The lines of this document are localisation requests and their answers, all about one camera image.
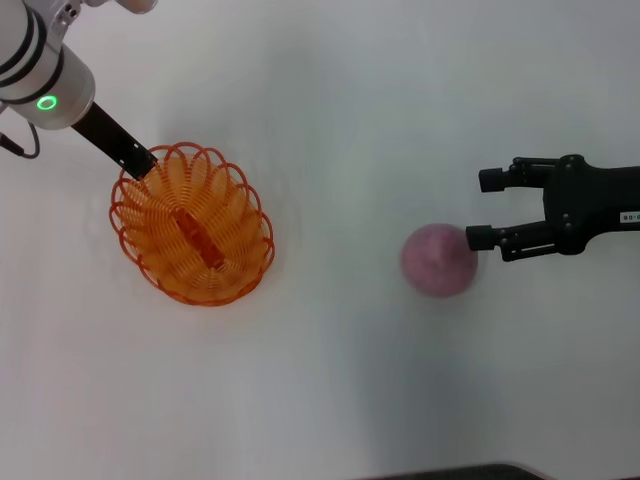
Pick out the pink red peach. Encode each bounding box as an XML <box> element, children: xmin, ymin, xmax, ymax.
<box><xmin>399</xmin><ymin>222</ymin><xmax>480</xmax><ymax>300</ymax></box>

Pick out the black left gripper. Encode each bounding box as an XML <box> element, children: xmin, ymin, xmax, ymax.
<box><xmin>70</xmin><ymin>101</ymin><xmax>159</xmax><ymax>181</ymax></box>

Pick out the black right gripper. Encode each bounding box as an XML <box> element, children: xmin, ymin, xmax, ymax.
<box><xmin>465</xmin><ymin>154</ymin><xmax>640</xmax><ymax>264</ymax></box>

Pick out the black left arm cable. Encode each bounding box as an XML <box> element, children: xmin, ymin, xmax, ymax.
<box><xmin>0</xmin><ymin>121</ymin><xmax>41</xmax><ymax>160</ymax></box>

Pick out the orange plastic woven basket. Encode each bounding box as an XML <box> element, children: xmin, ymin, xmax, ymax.
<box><xmin>108</xmin><ymin>141</ymin><xmax>276</xmax><ymax>307</ymax></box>

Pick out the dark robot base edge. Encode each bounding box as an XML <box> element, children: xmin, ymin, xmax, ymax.
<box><xmin>349</xmin><ymin>461</ymin><xmax>551</xmax><ymax>480</ymax></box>

